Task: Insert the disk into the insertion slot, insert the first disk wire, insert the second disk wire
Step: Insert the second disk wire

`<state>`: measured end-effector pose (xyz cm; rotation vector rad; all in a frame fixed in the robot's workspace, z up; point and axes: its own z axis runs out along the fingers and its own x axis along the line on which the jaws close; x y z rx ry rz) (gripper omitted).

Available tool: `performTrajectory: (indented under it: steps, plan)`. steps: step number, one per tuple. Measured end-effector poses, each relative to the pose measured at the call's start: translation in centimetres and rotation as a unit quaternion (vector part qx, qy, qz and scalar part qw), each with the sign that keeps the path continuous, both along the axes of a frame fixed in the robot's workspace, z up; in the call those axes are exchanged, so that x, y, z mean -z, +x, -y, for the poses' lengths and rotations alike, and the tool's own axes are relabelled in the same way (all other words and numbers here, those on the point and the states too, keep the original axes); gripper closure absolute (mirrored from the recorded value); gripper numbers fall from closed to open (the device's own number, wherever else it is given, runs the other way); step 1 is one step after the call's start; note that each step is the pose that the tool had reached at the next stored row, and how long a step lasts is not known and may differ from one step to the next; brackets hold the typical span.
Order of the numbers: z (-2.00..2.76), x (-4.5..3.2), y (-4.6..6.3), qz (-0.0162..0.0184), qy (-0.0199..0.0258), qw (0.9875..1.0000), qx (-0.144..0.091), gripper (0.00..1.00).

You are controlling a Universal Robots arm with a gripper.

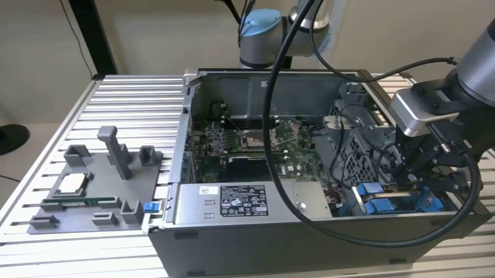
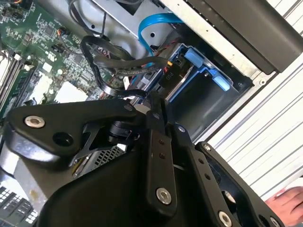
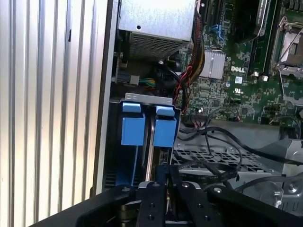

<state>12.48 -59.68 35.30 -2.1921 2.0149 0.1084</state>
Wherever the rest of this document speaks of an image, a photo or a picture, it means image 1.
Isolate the silver CPU chip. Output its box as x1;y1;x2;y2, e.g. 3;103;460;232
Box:
54;174;89;195

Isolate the black upright post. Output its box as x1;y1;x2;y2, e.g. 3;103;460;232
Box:
57;0;118;76

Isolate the thin black looped wire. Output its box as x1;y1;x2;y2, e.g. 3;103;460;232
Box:
329;104;384;186

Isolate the CPU socket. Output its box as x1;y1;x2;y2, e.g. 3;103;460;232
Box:
241;130;273;148

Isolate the black round stand base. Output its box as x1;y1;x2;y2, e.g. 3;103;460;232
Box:
0;123;30;155

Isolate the black open PC case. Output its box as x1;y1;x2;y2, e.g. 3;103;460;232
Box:
147;68;493;278

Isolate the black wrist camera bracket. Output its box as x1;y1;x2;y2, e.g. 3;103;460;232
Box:
434;169;482;194

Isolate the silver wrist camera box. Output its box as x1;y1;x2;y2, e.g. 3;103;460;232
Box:
389;89;460;137

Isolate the thin wire locking lever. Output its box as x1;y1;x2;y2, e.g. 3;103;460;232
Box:
226;116;249;137

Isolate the multicoloured power wire bundle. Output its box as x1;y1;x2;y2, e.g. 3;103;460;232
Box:
322;188;341;208

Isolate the green RAM stick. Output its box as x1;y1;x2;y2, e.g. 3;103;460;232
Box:
42;197;117;204

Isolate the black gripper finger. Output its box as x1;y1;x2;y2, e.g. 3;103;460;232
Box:
405;158;437;189
390;144;410;183

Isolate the long thick black camera cable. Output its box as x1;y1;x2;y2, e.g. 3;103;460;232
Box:
262;0;482;247

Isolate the grey metal disk bay cage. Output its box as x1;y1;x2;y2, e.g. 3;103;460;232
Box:
312;82;410;186

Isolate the black graphics card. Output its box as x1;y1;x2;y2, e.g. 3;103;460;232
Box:
226;158;270;182

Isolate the metal socket cover frame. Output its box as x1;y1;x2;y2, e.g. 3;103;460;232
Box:
270;120;302;145

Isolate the silver power supply unit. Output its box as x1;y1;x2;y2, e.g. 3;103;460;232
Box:
169;181;333;226

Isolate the grey parts rack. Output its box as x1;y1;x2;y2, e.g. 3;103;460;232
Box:
26;126;165;235

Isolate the green Dell motherboard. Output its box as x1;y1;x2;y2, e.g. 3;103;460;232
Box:
187;115;321;185

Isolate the shiny silver bracket plate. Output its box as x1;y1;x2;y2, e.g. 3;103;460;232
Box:
322;115;366;137

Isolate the short black arm cable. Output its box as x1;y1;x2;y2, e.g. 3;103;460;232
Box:
310;17;458;83

